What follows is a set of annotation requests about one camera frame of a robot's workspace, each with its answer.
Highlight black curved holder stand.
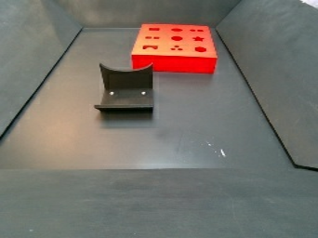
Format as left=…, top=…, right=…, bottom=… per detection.
left=95, top=64, right=153, bottom=111

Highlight red shape-sorter block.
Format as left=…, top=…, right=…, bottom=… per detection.
left=131, top=24, right=218, bottom=73

